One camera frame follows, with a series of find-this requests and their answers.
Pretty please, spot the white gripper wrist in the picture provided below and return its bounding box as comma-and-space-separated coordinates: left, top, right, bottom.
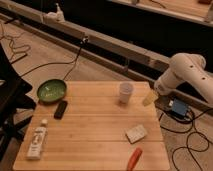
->
142, 78, 170, 106

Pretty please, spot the white tube with cap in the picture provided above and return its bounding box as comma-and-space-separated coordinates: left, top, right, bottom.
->
26, 119, 48, 160

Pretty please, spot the black rectangular remote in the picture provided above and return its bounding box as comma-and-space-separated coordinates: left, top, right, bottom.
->
54, 101, 68, 119

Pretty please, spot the green ceramic bowl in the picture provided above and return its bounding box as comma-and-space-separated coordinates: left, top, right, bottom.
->
37, 79, 67, 103

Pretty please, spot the black chair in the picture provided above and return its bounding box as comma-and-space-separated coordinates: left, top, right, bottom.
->
0, 44, 36, 161

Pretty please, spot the black floor cable right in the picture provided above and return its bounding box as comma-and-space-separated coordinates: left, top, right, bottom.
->
156, 105, 213, 171

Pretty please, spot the black cable left floor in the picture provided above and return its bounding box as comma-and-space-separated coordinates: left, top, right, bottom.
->
19, 37, 90, 81

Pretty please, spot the white rectangular sponge block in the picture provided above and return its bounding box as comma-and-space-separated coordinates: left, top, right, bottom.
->
126, 124, 147, 144

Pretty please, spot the tangled cable far left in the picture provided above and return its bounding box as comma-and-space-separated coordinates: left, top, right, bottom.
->
0, 20, 32, 65

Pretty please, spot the wooden rail beam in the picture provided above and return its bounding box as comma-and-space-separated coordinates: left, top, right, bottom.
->
0, 0, 213, 111

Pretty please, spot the blue electronic box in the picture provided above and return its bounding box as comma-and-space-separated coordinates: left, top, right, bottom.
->
169, 99, 188, 118

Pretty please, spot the translucent plastic cup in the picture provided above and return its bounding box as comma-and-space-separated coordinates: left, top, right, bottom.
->
119, 82, 134, 104

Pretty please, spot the orange red marker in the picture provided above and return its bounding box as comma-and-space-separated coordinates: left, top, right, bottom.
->
127, 148, 142, 171

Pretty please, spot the white object on rail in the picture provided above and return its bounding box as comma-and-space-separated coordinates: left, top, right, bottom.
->
45, 4, 65, 22

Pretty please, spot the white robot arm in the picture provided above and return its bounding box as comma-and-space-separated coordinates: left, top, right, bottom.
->
142, 53, 213, 107

